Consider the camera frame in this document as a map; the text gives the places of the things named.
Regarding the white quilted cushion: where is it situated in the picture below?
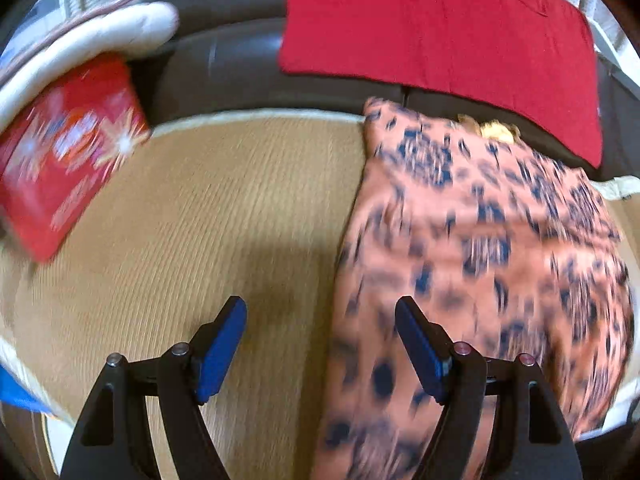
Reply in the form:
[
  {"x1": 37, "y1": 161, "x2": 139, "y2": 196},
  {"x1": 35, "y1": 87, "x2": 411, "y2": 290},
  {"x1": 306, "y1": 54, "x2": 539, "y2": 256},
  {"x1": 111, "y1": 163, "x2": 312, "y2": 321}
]
[{"x1": 0, "y1": 0, "x2": 180, "y2": 121}]

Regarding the red towel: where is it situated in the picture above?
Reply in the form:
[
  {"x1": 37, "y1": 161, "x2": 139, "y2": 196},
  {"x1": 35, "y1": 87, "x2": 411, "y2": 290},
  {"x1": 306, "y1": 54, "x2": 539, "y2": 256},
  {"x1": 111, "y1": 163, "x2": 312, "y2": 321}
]
[{"x1": 277, "y1": 0, "x2": 603, "y2": 168}]

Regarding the blue package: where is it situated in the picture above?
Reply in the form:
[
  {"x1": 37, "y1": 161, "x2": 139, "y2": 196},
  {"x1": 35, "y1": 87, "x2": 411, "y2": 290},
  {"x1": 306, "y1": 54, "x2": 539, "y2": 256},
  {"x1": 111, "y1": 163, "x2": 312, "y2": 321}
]
[{"x1": 0, "y1": 365, "x2": 46, "y2": 413}]

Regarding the tan woven mat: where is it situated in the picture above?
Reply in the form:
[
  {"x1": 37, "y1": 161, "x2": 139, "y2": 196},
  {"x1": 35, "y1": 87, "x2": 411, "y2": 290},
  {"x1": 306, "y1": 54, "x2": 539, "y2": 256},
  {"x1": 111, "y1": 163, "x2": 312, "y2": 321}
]
[{"x1": 0, "y1": 110, "x2": 640, "y2": 480}]

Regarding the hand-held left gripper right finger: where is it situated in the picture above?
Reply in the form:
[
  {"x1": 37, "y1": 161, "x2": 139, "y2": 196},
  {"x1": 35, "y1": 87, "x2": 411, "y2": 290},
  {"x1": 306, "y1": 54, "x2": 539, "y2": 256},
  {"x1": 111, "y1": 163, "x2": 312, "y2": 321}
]
[{"x1": 395, "y1": 296, "x2": 585, "y2": 480}]

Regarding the dark brown sofa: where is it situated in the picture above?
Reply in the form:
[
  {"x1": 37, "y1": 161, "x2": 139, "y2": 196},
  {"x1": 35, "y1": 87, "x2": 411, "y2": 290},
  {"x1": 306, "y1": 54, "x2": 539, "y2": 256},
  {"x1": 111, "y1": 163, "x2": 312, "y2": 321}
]
[{"x1": 125, "y1": 0, "x2": 640, "y2": 181}]

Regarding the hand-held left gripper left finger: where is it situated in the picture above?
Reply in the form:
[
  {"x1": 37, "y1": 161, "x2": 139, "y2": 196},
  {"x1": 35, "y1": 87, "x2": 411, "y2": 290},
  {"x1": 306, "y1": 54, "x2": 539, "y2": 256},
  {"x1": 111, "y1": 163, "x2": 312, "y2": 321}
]
[{"x1": 59, "y1": 296, "x2": 248, "y2": 480}]

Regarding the red printed tin box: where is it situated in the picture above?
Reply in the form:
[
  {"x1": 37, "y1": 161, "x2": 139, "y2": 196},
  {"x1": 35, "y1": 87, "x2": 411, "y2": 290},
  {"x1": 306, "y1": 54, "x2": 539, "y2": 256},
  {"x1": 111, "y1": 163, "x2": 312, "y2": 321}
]
[{"x1": 0, "y1": 55, "x2": 151, "y2": 263}]

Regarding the grey metal frame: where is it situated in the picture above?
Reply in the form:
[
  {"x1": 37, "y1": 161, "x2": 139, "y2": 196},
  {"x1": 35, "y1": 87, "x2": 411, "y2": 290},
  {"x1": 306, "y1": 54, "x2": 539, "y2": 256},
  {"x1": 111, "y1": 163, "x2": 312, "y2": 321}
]
[{"x1": 580, "y1": 0, "x2": 640, "y2": 91}]

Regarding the orange floral garment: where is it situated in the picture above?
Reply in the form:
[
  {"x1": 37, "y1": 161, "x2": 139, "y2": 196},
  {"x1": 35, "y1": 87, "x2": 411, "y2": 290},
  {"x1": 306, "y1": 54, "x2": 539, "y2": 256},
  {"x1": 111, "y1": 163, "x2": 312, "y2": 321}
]
[{"x1": 310, "y1": 97, "x2": 636, "y2": 480}]

